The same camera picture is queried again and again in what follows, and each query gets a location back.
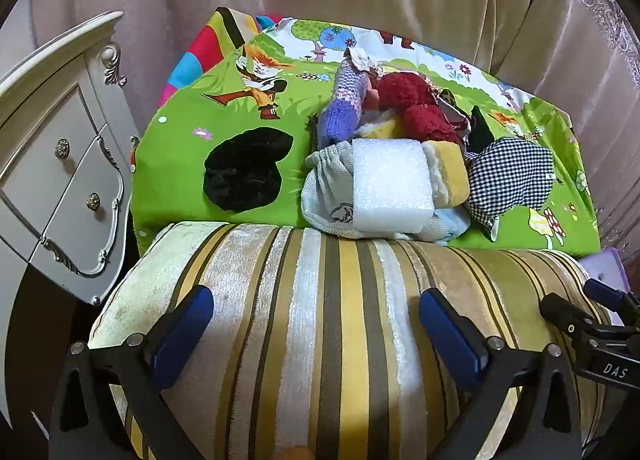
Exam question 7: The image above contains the colourful striped blanket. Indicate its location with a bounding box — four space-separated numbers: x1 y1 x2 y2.
155 7 283 108

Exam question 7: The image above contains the grey herringbone cloth bag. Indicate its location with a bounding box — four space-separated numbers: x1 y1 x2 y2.
301 141 453 241

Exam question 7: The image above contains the yellow sock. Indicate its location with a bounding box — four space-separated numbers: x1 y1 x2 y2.
422 140 471 206

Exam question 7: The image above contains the white foam block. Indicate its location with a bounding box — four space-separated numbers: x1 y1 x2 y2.
351 138 436 233

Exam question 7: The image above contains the houndstooth cloth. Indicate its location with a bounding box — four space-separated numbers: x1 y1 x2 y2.
462 136 556 241

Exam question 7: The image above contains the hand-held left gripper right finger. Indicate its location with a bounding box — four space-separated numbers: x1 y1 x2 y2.
418 288 583 460

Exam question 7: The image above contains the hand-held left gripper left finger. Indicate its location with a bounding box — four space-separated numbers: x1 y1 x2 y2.
50 284 216 460

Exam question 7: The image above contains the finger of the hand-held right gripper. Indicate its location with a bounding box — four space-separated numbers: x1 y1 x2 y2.
584 278 640 327
539 292 614 342

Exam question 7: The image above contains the black fuzzy cloth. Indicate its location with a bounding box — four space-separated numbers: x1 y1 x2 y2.
202 127 295 213

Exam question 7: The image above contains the purple box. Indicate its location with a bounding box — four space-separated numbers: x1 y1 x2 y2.
582 246 628 286

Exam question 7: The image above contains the white carved nightstand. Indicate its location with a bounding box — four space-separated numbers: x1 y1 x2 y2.
0 11 142 428

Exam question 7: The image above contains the red knitted cloth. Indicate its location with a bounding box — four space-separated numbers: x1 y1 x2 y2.
375 72 463 143

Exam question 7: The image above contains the green cartoon printed bedsheet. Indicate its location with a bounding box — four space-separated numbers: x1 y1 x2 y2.
129 7 601 261

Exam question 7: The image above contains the purple knitted sock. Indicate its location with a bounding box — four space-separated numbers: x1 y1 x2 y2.
318 60 373 148

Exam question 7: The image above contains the dark patterned cloth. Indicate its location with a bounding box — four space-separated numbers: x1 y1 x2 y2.
434 87 473 133

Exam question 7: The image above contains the light blue cloth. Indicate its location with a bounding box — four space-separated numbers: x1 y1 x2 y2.
432 210 468 246

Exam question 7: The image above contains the white floral cloth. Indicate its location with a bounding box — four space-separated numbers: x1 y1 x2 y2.
345 47 383 73

